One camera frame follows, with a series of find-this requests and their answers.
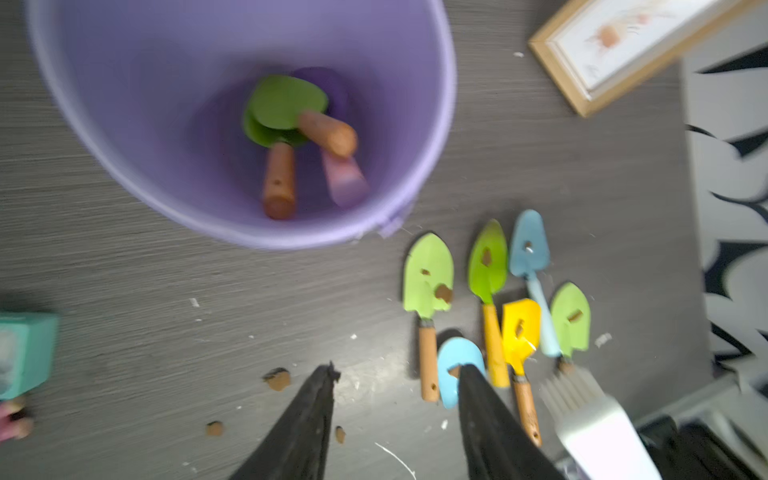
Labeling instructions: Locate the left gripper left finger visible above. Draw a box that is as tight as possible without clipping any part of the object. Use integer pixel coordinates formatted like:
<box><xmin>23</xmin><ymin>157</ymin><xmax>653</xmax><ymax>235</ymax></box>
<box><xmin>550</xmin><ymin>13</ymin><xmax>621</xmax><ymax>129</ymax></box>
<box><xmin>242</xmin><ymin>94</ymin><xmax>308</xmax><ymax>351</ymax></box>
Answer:
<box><xmin>231</xmin><ymin>363</ymin><xmax>341</xmax><ymax>480</ymax></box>

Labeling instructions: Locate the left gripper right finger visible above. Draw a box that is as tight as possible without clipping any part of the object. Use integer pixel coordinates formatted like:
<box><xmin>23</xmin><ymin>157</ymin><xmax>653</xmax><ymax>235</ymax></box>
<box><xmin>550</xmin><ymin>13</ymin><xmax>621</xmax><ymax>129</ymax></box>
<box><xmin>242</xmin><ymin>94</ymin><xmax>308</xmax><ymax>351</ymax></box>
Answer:
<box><xmin>458</xmin><ymin>364</ymin><xmax>563</xmax><ymax>480</ymax></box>

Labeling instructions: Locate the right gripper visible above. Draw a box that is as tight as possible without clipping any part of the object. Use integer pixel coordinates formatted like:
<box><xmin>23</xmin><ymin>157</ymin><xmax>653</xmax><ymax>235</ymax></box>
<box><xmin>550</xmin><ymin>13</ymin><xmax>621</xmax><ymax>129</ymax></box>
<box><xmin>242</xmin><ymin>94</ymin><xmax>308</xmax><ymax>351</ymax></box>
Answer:
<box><xmin>638</xmin><ymin>416</ymin><xmax>767</xmax><ymax>480</ymax></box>

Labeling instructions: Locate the white blue cleaning brush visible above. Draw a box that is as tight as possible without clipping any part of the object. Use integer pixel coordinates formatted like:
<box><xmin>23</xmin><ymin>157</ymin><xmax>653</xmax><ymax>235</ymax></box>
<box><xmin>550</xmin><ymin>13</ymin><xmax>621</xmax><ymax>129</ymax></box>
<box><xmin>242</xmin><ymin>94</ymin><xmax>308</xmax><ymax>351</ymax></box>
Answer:
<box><xmin>540</xmin><ymin>366</ymin><xmax>661</xmax><ymax>479</ymax></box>

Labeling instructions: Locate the green pointed trowel front row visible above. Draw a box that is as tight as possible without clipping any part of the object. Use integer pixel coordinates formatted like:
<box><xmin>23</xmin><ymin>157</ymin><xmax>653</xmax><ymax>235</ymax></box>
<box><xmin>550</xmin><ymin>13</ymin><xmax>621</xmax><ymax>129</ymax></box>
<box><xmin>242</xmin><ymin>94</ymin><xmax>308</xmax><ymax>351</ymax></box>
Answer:
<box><xmin>242</xmin><ymin>109</ymin><xmax>307</xmax><ymax>220</ymax></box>

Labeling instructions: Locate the green pointed trowel row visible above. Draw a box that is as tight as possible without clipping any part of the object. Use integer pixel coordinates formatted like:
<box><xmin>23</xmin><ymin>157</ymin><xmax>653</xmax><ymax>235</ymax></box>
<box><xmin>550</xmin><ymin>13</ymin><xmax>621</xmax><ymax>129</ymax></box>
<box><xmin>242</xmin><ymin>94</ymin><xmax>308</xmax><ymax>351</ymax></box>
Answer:
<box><xmin>242</xmin><ymin>75</ymin><xmax>358</xmax><ymax>158</ymax></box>
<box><xmin>242</xmin><ymin>109</ymin><xmax>307</xmax><ymax>220</ymax></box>

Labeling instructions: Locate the purple trowel pink handle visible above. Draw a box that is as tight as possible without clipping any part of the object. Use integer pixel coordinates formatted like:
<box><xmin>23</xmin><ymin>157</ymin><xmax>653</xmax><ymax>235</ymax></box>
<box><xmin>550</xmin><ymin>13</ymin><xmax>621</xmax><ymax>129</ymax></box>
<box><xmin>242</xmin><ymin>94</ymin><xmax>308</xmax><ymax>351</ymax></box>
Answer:
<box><xmin>292</xmin><ymin>67</ymin><xmax>369</xmax><ymax>208</ymax></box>

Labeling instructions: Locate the green pointed trowel back row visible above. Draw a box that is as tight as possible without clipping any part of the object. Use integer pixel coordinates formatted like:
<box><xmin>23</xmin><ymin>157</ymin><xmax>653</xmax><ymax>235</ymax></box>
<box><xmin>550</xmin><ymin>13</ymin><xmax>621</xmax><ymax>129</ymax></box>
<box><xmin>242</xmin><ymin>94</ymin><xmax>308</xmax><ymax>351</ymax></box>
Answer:
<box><xmin>242</xmin><ymin>75</ymin><xmax>358</xmax><ymax>158</ymax></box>

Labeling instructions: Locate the light blue scoop trowel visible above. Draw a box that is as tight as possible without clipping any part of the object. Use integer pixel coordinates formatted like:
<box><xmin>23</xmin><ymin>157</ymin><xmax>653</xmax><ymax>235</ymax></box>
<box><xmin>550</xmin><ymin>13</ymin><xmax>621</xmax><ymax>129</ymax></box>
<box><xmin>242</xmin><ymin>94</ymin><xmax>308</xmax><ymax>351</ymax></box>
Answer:
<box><xmin>437</xmin><ymin>337</ymin><xmax>487</xmax><ymax>409</ymax></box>

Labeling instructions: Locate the yellow scoop trowel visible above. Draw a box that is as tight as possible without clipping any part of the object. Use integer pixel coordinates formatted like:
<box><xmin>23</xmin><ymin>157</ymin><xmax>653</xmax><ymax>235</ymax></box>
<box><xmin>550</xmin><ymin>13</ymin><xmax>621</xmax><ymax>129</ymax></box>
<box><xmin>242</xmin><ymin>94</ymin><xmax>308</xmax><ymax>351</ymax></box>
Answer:
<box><xmin>502</xmin><ymin>298</ymin><xmax>542</xmax><ymax>447</ymax></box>

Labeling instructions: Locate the light green small trowel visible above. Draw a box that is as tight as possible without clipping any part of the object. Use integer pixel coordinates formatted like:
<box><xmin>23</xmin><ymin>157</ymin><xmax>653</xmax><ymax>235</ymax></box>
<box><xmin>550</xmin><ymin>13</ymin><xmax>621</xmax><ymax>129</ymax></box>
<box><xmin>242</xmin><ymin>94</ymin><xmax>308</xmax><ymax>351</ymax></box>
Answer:
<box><xmin>550</xmin><ymin>282</ymin><xmax>591</xmax><ymax>373</ymax></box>

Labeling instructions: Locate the light green square trowel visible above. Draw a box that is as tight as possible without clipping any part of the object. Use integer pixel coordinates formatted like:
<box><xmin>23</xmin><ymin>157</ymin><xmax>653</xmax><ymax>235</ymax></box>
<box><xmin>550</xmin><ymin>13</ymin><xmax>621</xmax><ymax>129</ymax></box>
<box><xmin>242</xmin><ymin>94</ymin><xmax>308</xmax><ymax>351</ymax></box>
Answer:
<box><xmin>402</xmin><ymin>233</ymin><xmax>454</xmax><ymax>403</ymax></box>

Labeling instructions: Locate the light blue pointed trowel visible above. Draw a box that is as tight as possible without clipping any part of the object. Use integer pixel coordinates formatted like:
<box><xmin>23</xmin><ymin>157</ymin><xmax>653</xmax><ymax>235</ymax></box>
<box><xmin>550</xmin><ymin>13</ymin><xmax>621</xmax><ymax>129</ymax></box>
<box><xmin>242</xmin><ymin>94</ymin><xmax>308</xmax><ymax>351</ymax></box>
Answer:
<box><xmin>508</xmin><ymin>209</ymin><xmax>561</xmax><ymax>358</ymax></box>

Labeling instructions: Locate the purple plastic bucket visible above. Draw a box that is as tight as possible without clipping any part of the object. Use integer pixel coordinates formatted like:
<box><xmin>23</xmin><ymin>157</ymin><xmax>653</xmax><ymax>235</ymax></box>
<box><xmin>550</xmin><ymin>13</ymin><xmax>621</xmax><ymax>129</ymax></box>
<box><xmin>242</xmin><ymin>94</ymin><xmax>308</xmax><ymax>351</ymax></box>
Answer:
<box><xmin>25</xmin><ymin>1</ymin><xmax>457</xmax><ymax>250</ymax></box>

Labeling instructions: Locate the pink toy figure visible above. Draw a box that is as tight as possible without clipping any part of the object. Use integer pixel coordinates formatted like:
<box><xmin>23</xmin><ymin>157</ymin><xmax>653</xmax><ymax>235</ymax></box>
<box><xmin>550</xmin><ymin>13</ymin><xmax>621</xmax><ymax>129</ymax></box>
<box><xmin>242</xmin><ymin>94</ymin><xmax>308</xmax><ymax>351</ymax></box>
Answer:
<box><xmin>0</xmin><ymin>396</ymin><xmax>34</xmax><ymax>442</ymax></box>

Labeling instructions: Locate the small teal alarm clock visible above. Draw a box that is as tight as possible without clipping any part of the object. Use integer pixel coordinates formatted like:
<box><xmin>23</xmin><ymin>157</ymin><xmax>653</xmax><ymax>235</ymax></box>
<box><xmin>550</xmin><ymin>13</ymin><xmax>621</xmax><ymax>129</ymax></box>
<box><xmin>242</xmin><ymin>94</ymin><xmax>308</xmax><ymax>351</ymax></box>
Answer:
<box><xmin>1</xmin><ymin>312</ymin><xmax>59</xmax><ymax>400</ymax></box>

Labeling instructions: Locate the green trowel yellow handle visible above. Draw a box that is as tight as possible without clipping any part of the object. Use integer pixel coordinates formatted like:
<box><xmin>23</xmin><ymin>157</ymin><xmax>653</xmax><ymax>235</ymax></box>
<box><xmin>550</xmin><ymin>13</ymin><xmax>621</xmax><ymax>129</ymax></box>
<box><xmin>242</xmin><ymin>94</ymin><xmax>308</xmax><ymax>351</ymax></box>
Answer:
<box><xmin>468</xmin><ymin>219</ymin><xmax>510</xmax><ymax>389</ymax></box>

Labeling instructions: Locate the wooden picture frame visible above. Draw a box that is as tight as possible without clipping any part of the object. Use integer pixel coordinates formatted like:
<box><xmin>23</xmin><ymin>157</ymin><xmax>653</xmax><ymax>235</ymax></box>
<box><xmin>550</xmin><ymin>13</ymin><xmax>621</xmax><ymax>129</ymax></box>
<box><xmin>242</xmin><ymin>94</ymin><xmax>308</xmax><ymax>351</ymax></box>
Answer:
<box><xmin>529</xmin><ymin>0</ymin><xmax>760</xmax><ymax>118</ymax></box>

